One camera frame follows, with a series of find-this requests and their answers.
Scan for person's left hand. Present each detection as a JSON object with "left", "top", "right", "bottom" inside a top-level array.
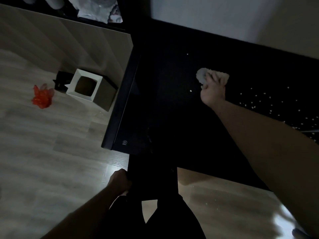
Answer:
[{"left": 107, "top": 168, "right": 133, "bottom": 197}]

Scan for person's right hand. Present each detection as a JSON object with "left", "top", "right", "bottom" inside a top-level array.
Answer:
[{"left": 200, "top": 72, "right": 227, "bottom": 109}]

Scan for plain grey cleaning cloth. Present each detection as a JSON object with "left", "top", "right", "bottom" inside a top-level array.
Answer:
[{"left": 195, "top": 68, "right": 230, "bottom": 86}]

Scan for white crumbs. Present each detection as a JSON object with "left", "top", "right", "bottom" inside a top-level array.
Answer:
[{"left": 186, "top": 53, "right": 319, "bottom": 142}]

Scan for black rectangular tray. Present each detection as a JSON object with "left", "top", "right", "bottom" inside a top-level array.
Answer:
[{"left": 127, "top": 146, "right": 178, "bottom": 197}]

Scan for person's left forearm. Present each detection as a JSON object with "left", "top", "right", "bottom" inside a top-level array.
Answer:
[{"left": 41, "top": 189, "right": 125, "bottom": 239}]

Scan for person's right forearm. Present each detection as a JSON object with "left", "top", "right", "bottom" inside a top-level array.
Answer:
[{"left": 212, "top": 99, "right": 319, "bottom": 237}]

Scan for black table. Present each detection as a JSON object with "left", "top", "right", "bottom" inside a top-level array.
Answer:
[{"left": 101, "top": 18, "right": 319, "bottom": 192}]

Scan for black trousers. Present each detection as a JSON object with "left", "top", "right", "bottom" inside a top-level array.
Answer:
[{"left": 99, "top": 191, "right": 207, "bottom": 239}]

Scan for white square bin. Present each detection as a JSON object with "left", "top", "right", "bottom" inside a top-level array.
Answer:
[{"left": 65, "top": 69, "right": 118, "bottom": 112}]

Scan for orange plastic bag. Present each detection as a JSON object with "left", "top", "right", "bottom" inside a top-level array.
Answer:
[{"left": 32, "top": 84, "right": 55, "bottom": 109}]

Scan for small black box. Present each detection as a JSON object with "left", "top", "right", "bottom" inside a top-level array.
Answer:
[{"left": 53, "top": 71, "right": 74, "bottom": 92}]

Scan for beige wooden panel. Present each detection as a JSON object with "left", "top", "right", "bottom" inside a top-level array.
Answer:
[{"left": 0, "top": 3, "right": 134, "bottom": 80}]

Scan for black shelf frame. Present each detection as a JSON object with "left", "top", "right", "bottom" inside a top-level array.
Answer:
[{"left": 0, "top": 0, "right": 150, "bottom": 32}]

